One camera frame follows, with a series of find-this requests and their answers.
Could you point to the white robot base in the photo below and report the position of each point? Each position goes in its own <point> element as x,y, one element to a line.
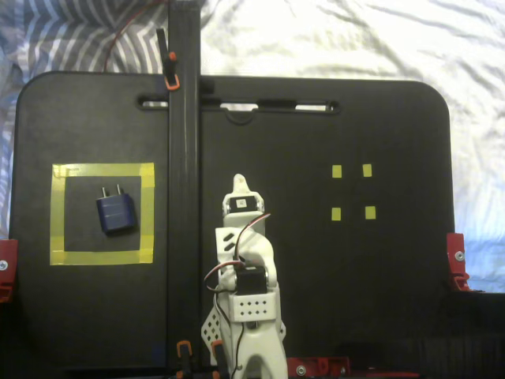
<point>211,329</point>

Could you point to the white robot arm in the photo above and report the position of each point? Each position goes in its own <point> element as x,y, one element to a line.
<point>252,252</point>

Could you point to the black curved backdrop sheet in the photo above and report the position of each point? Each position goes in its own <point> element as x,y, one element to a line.
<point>481,335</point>

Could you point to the red corner bracket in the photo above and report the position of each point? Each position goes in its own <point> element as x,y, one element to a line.
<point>457,260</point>
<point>8,268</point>

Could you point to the orange black spring clamp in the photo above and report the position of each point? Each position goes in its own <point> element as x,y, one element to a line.
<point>184,355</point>
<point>219,355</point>
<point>170,67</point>

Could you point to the red pole foot bracket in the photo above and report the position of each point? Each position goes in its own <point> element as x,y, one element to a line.
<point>315,367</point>

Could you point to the white bed sheet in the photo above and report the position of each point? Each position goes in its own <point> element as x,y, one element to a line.
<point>355,39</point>

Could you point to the yellow tape square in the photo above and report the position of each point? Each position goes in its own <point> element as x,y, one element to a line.
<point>102,258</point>

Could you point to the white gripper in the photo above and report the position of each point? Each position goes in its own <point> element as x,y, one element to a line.
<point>241,204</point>

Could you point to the grey striped blanket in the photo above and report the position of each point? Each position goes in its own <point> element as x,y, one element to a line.
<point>59,39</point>

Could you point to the blue white charger plug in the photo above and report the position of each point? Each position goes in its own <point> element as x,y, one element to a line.
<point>116,215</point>

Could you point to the black flat bar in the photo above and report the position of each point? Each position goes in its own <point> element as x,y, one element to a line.
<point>184,197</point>

